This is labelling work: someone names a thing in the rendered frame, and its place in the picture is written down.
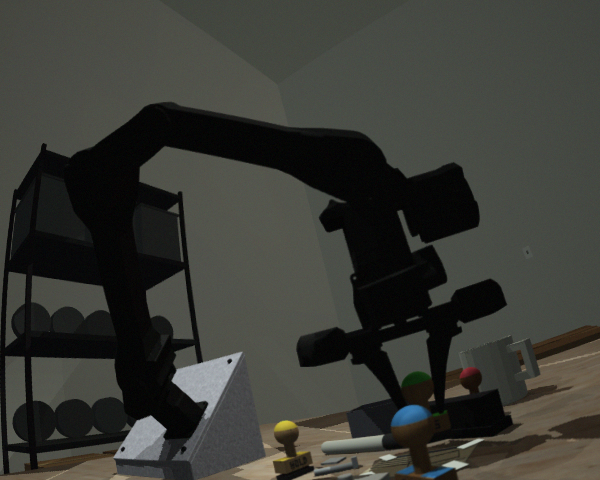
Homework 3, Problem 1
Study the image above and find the grey mug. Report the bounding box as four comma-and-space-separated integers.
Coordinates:
458, 335, 540, 406

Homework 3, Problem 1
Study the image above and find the cream inspection card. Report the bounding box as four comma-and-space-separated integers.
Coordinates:
361, 439, 484, 478

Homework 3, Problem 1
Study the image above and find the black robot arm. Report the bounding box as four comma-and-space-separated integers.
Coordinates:
63, 101, 480, 440

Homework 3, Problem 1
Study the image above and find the green-handled stamp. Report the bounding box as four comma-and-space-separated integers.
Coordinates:
401, 371, 453, 445

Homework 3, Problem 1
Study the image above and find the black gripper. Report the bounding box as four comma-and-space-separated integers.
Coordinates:
296, 245, 507, 414

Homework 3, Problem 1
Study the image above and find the white cylinder with black cap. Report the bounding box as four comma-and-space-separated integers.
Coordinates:
321, 433, 405, 454

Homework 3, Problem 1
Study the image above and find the yellow hold stamp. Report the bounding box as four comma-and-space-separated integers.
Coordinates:
273, 421, 315, 480

